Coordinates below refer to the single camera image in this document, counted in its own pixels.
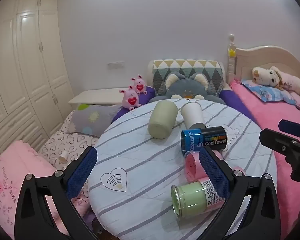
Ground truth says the cream bed headboard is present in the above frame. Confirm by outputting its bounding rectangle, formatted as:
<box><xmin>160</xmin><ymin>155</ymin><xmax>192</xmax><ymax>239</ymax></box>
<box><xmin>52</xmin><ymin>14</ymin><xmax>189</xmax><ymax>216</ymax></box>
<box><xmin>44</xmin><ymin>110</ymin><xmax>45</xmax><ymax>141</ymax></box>
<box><xmin>227</xmin><ymin>33</ymin><xmax>300</xmax><ymax>88</ymax></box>

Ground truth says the pink cup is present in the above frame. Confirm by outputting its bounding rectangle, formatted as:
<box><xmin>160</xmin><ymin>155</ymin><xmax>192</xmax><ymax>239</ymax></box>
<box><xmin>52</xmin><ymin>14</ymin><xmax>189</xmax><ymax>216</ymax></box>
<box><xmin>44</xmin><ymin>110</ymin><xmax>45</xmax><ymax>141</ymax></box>
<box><xmin>184</xmin><ymin>151</ymin><xmax>208</xmax><ymax>182</ymax></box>

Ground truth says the pink floral quilt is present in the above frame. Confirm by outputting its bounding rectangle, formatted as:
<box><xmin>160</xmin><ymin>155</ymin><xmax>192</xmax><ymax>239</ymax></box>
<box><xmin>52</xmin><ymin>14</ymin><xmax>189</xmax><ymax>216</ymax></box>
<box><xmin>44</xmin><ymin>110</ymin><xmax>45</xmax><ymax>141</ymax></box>
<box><xmin>0</xmin><ymin>140</ymin><xmax>92</xmax><ymax>239</ymax></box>

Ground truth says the grey koala plush cushion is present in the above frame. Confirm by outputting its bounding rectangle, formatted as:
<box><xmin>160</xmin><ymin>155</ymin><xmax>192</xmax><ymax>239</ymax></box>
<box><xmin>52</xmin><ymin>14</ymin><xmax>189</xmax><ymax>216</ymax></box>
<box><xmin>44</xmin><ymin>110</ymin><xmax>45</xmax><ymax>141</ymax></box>
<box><xmin>154</xmin><ymin>71</ymin><xmax>226</xmax><ymax>105</ymax></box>

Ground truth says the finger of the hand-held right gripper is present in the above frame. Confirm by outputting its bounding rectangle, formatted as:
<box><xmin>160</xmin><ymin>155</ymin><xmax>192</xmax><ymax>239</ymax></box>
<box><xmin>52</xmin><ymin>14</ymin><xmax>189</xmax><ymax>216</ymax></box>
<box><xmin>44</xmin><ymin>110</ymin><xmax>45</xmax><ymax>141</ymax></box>
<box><xmin>278</xmin><ymin>119</ymin><xmax>300</xmax><ymax>138</ymax></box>
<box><xmin>259</xmin><ymin>128</ymin><xmax>300</xmax><ymax>157</ymax></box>

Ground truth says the blue floral pillow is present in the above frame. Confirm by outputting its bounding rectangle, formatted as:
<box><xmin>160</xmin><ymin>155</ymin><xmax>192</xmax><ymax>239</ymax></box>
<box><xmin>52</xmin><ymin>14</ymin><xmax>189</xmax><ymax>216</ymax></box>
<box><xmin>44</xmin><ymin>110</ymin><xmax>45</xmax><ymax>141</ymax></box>
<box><xmin>241</xmin><ymin>78</ymin><xmax>300</xmax><ymax>105</ymax></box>

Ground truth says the pink bed sheet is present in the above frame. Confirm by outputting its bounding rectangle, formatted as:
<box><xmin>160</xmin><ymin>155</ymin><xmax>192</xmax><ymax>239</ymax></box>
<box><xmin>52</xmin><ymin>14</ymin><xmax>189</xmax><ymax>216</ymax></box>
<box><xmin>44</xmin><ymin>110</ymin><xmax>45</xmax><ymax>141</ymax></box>
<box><xmin>229</xmin><ymin>79</ymin><xmax>300</xmax><ymax>233</ymax></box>

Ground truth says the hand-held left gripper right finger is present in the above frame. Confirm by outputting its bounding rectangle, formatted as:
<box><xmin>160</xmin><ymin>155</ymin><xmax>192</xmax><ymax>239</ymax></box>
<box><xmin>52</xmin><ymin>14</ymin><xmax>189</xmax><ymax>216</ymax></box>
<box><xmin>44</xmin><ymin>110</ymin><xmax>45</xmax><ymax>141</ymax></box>
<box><xmin>199</xmin><ymin>146</ymin><xmax>282</xmax><ymax>240</ymax></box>

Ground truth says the pink rabbit plush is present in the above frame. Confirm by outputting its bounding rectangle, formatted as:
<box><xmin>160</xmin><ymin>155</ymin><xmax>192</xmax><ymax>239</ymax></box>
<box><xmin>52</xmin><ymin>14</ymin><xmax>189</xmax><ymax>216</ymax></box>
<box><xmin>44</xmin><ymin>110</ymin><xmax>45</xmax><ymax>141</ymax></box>
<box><xmin>119</xmin><ymin>85</ymin><xmax>142</xmax><ymax>111</ymax></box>
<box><xmin>131</xmin><ymin>74</ymin><xmax>147</xmax><ymax>96</ymax></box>

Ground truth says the round table with striped cloth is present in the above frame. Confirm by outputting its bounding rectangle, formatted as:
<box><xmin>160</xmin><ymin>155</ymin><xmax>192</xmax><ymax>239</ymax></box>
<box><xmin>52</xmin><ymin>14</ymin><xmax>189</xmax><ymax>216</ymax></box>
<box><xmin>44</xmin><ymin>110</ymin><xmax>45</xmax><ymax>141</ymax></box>
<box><xmin>87</xmin><ymin>98</ymin><xmax>278</xmax><ymax>238</ymax></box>

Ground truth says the heart printed sheet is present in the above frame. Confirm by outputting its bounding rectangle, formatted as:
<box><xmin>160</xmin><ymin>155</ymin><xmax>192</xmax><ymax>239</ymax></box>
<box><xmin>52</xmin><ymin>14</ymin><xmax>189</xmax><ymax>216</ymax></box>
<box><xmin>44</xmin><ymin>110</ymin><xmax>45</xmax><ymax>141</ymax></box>
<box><xmin>37</xmin><ymin>110</ymin><xmax>101</xmax><ymax>172</ymax></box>

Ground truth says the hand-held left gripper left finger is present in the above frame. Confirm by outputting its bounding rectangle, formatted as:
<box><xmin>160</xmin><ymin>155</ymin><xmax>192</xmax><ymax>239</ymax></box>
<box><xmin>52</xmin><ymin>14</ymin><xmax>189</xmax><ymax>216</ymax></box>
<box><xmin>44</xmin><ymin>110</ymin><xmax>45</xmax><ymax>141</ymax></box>
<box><xmin>14</xmin><ymin>146</ymin><xmax>98</xmax><ymax>240</ymax></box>

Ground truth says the white wardrobe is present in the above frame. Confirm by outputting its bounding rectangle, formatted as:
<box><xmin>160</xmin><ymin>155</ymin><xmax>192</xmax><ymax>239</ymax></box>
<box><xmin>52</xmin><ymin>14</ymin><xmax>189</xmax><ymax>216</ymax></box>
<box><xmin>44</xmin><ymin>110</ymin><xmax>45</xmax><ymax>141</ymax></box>
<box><xmin>0</xmin><ymin>0</ymin><xmax>73</xmax><ymax>157</ymax></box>

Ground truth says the diamond patterned chair cover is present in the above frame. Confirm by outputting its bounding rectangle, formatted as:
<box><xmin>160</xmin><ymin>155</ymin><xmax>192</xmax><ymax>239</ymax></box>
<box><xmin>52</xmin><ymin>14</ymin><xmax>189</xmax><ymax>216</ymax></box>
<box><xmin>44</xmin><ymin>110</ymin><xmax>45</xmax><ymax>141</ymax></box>
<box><xmin>151</xmin><ymin>59</ymin><xmax>226</xmax><ymax>97</ymax></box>

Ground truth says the sage green cup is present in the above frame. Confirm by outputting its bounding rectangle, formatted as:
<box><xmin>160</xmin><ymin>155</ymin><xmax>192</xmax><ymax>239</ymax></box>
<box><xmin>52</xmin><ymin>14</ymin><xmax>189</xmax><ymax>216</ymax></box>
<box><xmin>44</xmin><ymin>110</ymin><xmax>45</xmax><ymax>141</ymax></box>
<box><xmin>147</xmin><ymin>100</ymin><xmax>179</xmax><ymax>139</ymax></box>

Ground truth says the white dog plush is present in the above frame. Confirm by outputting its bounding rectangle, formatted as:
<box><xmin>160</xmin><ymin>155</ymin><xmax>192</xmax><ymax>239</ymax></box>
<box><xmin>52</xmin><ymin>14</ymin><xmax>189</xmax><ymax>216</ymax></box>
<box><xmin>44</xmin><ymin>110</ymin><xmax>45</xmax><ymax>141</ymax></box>
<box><xmin>252</xmin><ymin>66</ymin><xmax>300</xmax><ymax>96</ymax></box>

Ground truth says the grey sun patterned pillow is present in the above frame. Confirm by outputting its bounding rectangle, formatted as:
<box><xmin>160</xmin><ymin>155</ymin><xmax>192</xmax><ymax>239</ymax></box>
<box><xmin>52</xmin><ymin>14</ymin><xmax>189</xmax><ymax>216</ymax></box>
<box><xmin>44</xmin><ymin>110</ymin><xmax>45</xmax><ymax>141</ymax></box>
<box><xmin>69</xmin><ymin>103</ymin><xmax>121</xmax><ymax>137</ymax></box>

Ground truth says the dark blue canister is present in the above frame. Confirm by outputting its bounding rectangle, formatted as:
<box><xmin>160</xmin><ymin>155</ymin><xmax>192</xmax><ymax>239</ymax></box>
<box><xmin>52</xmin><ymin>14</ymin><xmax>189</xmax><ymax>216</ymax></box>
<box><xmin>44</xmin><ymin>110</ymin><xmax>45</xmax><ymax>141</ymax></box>
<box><xmin>180</xmin><ymin>126</ymin><xmax>228</xmax><ymax>156</ymax></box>

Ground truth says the white nightstand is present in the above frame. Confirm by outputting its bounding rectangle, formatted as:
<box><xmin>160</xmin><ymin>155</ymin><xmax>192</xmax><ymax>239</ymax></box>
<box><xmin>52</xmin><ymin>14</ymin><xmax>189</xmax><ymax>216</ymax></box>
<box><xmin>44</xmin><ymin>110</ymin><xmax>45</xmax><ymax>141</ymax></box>
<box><xmin>68</xmin><ymin>88</ymin><xmax>131</xmax><ymax>106</ymax></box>

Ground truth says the green glass jar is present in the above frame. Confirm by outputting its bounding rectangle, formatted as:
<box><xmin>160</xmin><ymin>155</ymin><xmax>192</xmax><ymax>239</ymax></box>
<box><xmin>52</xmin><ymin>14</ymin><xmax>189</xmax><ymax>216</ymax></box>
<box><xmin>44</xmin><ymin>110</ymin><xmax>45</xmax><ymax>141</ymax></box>
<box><xmin>171</xmin><ymin>176</ymin><xmax>226</xmax><ymax>216</ymax></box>

